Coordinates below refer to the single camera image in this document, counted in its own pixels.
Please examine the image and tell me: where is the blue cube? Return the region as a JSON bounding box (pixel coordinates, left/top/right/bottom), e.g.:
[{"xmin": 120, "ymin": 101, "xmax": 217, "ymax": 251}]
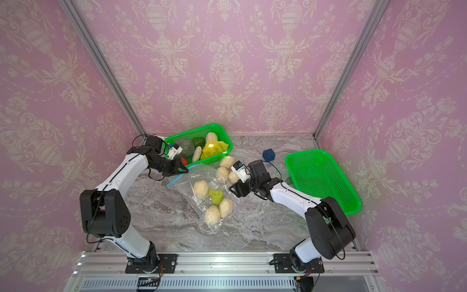
[{"xmin": 262, "ymin": 148, "xmax": 276, "ymax": 162}]

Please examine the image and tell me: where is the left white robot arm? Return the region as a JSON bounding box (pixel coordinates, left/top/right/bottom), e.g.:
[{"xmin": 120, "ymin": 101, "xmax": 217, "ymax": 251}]
[{"xmin": 80, "ymin": 135, "xmax": 189, "ymax": 275}]

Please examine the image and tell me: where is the dark green melon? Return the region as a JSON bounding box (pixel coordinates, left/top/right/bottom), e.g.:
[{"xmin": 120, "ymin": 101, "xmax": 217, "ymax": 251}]
[{"xmin": 176, "ymin": 138, "xmax": 196, "ymax": 159}]

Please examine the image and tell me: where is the green basket with produce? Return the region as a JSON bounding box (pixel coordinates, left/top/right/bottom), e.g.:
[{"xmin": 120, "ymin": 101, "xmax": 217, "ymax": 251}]
[{"xmin": 165, "ymin": 124, "xmax": 233, "ymax": 167}]

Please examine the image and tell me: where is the cream pear outside bag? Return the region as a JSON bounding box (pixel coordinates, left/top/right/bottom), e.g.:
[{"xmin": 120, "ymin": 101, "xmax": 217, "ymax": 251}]
[{"xmin": 220, "ymin": 156, "xmax": 236, "ymax": 170}]

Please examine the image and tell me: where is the yellow-green lettuce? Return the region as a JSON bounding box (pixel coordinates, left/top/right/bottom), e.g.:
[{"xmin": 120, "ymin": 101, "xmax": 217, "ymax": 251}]
[{"xmin": 201, "ymin": 141, "xmax": 229, "ymax": 160}]

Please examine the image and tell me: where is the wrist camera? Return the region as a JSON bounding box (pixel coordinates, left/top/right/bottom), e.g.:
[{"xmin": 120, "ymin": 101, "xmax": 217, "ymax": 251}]
[
  {"xmin": 167, "ymin": 143, "xmax": 183, "ymax": 160},
  {"xmin": 231, "ymin": 161, "xmax": 251, "ymax": 183}
]

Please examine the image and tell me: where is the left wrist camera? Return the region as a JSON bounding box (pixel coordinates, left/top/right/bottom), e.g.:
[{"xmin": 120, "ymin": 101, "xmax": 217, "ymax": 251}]
[{"xmin": 167, "ymin": 143, "xmax": 183, "ymax": 160}]

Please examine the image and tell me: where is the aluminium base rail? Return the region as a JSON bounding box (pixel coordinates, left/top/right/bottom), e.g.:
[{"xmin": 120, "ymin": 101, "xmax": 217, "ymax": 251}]
[{"xmin": 65, "ymin": 250, "xmax": 384, "ymax": 292}]

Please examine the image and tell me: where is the clear zip-top bag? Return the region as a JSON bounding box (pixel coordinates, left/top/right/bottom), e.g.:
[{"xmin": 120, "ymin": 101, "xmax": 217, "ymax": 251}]
[{"xmin": 168, "ymin": 164, "xmax": 237, "ymax": 234}]

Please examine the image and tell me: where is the pale cucumber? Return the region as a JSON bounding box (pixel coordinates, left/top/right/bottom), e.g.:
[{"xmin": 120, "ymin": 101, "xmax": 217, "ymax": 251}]
[{"xmin": 192, "ymin": 146, "xmax": 203, "ymax": 163}]

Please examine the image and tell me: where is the green pear in bag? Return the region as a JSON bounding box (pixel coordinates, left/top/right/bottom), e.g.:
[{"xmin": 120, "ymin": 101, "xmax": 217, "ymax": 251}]
[{"xmin": 208, "ymin": 189, "xmax": 225, "ymax": 206}]

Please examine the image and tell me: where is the empty green basket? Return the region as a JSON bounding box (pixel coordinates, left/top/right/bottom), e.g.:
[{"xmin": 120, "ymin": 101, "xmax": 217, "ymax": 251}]
[{"xmin": 285, "ymin": 149, "xmax": 362, "ymax": 216}]

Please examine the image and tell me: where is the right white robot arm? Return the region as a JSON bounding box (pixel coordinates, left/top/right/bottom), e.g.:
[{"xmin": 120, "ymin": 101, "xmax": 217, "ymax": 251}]
[{"xmin": 229, "ymin": 160, "xmax": 356, "ymax": 274}]

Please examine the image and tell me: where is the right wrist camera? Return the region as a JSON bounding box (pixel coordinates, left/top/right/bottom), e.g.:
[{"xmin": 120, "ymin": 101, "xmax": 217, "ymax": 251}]
[{"xmin": 231, "ymin": 161, "xmax": 251, "ymax": 183}]

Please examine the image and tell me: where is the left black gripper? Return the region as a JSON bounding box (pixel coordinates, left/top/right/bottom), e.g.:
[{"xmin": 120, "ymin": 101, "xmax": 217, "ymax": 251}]
[{"xmin": 151, "ymin": 156, "xmax": 190, "ymax": 176}]

